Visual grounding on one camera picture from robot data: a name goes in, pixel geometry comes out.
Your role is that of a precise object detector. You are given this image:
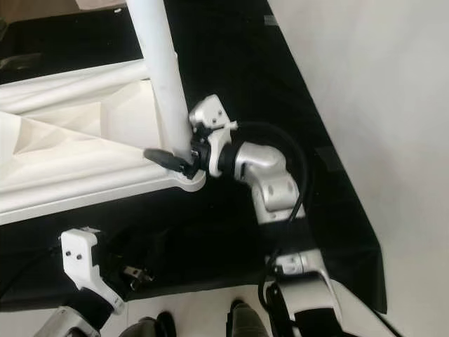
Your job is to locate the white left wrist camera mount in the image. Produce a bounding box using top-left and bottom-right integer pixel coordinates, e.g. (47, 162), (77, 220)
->
(61, 227), (127, 317)

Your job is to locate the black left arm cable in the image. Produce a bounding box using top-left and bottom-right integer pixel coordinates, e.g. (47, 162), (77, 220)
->
(0, 242), (64, 296)

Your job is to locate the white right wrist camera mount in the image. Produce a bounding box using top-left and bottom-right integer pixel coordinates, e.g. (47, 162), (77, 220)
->
(188, 93), (239, 176)

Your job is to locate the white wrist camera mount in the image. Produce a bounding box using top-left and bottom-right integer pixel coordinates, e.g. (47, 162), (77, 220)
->
(61, 227), (127, 317)
(188, 93), (239, 176)

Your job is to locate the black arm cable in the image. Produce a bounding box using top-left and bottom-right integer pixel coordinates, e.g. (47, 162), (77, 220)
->
(0, 242), (64, 296)
(228, 121), (313, 282)

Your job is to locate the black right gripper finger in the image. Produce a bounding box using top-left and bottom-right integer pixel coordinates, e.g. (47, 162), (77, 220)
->
(144, 147), (194, 174)

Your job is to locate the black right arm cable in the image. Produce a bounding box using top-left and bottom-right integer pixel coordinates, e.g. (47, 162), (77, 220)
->
(228, 121), (313, 282)

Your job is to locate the white plastic table top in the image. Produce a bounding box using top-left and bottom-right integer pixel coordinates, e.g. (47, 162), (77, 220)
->
(0, 58), (208, 225)

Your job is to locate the grey tape strip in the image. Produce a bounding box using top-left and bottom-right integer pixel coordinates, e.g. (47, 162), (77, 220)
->
(4, 55), (43, 71)

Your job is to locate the pink patterned cloth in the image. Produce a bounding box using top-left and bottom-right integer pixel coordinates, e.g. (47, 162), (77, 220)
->
(74, 0), (134, 9)

